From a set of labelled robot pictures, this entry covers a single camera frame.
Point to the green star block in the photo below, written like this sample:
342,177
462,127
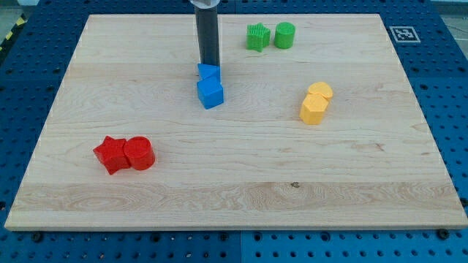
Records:
257,37

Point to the red star block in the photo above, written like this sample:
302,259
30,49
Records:
110,153

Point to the blue cube block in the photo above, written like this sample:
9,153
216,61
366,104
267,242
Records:
210,92

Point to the blue triangle block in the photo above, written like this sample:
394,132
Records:
207,71

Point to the yellow hexagon block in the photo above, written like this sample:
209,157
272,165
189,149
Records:
313,109

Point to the wooden board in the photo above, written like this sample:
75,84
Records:
250,163

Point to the red cylinder block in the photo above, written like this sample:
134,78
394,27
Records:
140,153

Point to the yellow half-round block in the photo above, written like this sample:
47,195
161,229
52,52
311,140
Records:
321,88

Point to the green cylinder block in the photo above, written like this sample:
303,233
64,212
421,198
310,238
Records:
284,35

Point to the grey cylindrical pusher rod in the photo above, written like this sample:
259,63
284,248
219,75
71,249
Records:
207,30

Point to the white fiducial marker tag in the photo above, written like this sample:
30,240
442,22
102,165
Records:
404,34

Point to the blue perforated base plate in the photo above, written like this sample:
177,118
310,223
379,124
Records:
40,51

